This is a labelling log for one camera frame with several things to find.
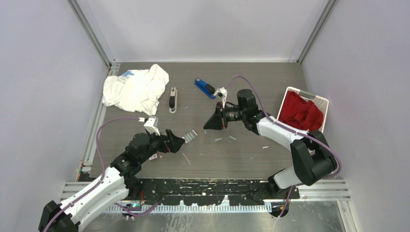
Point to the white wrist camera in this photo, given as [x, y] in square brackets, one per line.
[222, 93]
[150, 124]

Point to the red cloth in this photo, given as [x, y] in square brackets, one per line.
[300, 114]

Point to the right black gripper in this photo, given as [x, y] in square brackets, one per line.
[215, 122]

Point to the white crumpled t-shirt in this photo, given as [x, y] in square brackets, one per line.
[136, 90]

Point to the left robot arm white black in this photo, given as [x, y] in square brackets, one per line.
[113, 185]

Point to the blue black stapler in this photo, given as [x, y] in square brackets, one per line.
[206, 88]

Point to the white plastic basket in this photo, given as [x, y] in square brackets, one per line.
[321, 102]

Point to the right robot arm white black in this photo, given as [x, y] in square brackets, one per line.
[311, 158]

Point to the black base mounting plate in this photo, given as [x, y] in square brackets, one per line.
[205, 192]

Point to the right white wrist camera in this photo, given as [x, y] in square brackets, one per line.
[222, 93]

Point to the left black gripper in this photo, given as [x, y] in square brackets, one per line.
[174, 145]

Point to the box of staples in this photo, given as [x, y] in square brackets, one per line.
[188, 137]

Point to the white perforated cable rail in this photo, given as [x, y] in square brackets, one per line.
[194, 208]

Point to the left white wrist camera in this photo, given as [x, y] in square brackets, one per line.
[150, 124]

